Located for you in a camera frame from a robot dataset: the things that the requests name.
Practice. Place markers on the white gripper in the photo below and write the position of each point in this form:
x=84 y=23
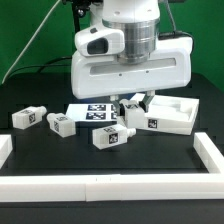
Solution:
x=169 y=66

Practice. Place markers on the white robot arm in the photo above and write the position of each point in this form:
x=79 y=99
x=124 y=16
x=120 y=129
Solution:
x=121 y=52

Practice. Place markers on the white sheet with fiducial tags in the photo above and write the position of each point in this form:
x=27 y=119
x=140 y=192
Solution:
x=92 y=112

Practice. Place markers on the white U-shaped obstacle fence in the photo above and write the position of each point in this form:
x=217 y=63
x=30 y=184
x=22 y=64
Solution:
x=208 y=185

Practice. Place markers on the black pole stand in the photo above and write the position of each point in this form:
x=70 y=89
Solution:
x=79 y=9

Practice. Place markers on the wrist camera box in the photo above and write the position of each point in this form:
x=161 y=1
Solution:
x=99 y=40

